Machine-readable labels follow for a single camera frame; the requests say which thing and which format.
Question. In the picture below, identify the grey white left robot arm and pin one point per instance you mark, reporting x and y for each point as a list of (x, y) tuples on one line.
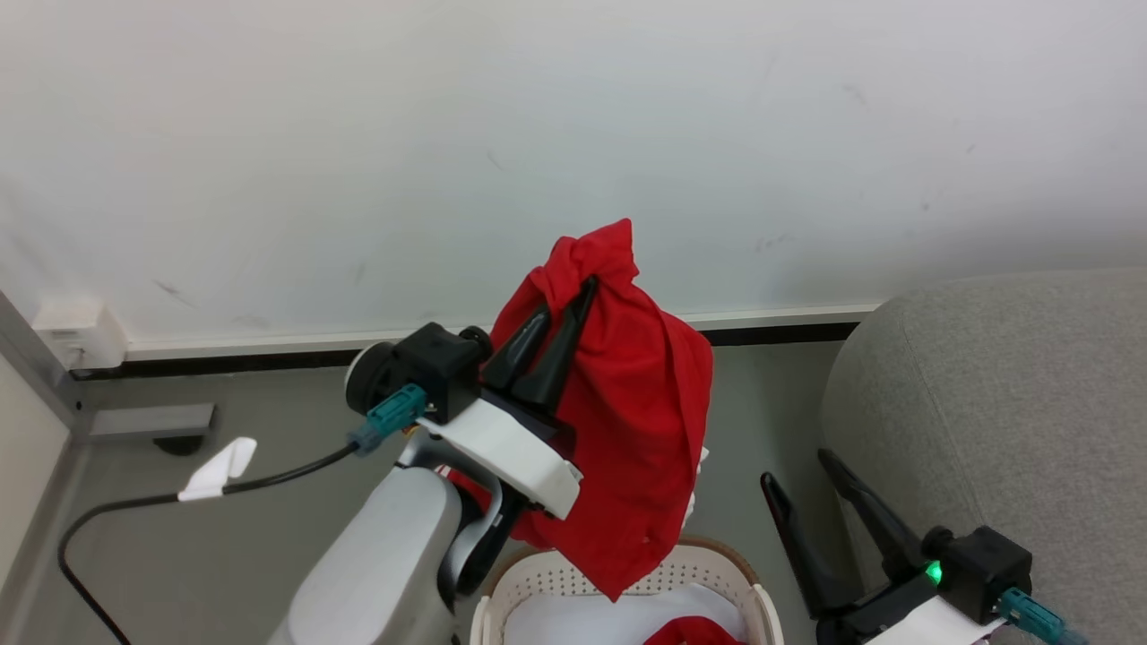
[(385, 555)]

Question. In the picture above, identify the white perforated laundry basket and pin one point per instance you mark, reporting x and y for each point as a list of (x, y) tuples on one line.
[(542, 582)]

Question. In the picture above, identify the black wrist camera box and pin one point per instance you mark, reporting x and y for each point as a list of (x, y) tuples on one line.
[(986, 569), (444, 363)]

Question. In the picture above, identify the small red cloth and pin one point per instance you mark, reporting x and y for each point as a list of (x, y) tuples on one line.
[(694, 632)]

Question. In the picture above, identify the grey partition frame post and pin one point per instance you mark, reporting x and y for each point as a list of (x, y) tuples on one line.
[(40, 358)]

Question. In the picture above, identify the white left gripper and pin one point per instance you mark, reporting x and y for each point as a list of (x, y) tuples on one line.
[(511, 452)]

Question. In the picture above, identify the black round floor foot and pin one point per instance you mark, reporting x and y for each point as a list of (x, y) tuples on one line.
[(179, 444)]

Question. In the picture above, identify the teal left camera connector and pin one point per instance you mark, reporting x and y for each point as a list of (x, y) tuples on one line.
[(387, 417)]

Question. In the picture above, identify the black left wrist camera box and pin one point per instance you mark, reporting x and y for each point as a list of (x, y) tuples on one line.
[(444, 363)]

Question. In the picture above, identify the red garment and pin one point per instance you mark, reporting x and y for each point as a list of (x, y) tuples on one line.
[(632, 403)]

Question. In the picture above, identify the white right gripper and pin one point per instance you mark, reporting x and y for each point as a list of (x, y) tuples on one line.
[(887, 618)]

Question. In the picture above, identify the grey fabric sofa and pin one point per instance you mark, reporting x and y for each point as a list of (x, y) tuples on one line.
[(1030, 403)]

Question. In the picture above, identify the white and black skirting strip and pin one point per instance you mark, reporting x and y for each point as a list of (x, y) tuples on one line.
[(358, 345)]

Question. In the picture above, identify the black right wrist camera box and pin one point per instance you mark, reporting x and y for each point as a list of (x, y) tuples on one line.
[(986, 569)]

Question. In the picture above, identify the white wall socket box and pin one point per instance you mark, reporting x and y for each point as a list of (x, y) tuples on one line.
[(81, 336)]

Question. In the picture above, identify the teal camera connector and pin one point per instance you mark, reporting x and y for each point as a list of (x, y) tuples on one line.
[(387, 417), (1039, 618)]

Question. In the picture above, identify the teal right camera connector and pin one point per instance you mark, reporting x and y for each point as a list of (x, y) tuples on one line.
[(1039, 618)]

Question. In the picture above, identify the white cloth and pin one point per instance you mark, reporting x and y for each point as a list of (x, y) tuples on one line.
[(582, 623)]

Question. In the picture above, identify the grey partition foot bar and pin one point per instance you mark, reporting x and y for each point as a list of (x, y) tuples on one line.
[(152, 419)]

